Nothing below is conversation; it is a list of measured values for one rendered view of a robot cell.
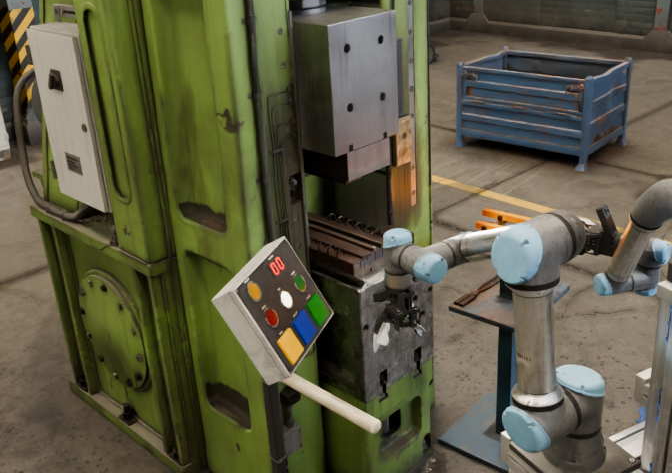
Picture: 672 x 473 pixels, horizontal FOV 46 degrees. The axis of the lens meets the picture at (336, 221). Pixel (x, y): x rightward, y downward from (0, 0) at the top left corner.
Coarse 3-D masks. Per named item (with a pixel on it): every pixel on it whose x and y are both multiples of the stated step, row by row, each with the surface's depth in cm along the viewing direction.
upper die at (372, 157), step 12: (372, 144) 251; (384, 144) 255; (312, 156) 256; (324, 156) 251; (348, 156) 244; (360, 156) 248; (372, 156) 252; (384, 156) 257; (312, 168) 258; (324, 168) 253; (336, 168) 249; (348, 168) 246; (360, 168) 250; (372, 168) 254; (348, 180) 247
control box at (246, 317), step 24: (264, 264) 215; (288, 264) 225; (240, 288) 203; (264, 288) 211; (288, 288) 220; (312, 288) 230; (240, 312) 202; (264, 312) 207; (288, 312) 216; (240, 336) 205; (264, 336) 203; (264, 360) 206; (288, 360) 207
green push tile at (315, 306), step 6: (312, 300) 226; (318, 300) 228; (306, 306) 223; (312, 306) 225; (318, 306) 227; (324, 306) 230; (312, 312) 224; (318, 312) 226; (324, 312) 228; (318, 318) 225; (324, 318) 227; (318, 324) 224
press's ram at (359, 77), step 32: (320, 32) 227; (352, 32) 232; (384, 32) 242; (320, 64) 232; (352, 64) 235; (384, 64) 246; (320, 96) 236; (352, 96) 239; (384, 96) 250; (320, 128) 241; (352, 128) 242; (384, 128) 253
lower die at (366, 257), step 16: (336, 224) 286; (320, 240) 275; (336, 240) 274; (352, 240) 271; (320, 256) 270; (336, 256) 265; (352, 256) 264; (368, 256) 263; (352, 272) 260; (368, 272) 266
